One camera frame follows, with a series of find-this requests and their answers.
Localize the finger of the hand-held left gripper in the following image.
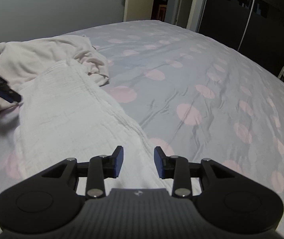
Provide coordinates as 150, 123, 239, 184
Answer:
0, 65, 22, 103

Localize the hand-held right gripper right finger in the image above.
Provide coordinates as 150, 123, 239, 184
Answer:
154, 146, 234, 200

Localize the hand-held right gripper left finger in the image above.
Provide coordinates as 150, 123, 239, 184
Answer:
41, 146, 124, 200

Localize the white textured cloth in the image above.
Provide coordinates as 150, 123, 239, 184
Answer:
14, 59, 175, 198

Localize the cream fleece garment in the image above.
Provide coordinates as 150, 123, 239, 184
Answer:
0, 35, 110, 88

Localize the grey bed with pink dots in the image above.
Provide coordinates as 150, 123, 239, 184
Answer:
0, 19, 284, 232

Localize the cream door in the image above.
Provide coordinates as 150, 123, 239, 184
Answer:
123, 0, 158, 22

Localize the dark wardrobe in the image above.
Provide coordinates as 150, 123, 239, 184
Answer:
197, 0, 284, 64

